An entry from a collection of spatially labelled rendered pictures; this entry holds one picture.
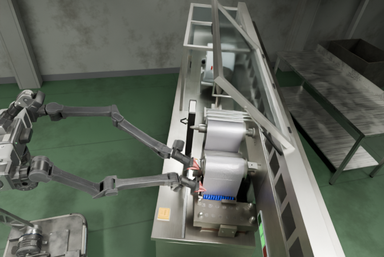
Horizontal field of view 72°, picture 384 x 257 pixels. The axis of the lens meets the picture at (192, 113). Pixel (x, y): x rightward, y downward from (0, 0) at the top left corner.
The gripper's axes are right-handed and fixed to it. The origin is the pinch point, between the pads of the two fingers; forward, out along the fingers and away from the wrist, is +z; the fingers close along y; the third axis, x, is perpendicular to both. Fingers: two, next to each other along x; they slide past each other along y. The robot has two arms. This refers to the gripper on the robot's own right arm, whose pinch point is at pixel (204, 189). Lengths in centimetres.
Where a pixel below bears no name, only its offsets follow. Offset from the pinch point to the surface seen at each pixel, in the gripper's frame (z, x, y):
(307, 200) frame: 3, 68, 41
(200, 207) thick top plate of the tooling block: 0.0, -4.9, 10.4
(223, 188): 8.5, 8.5, 0.3
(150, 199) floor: 9, -118, -56
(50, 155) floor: -106, -180, -105
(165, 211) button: -14.6, -24.9, 8.8
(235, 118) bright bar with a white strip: -4, 41, -30
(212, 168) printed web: -8.3, 19.7, -1.1
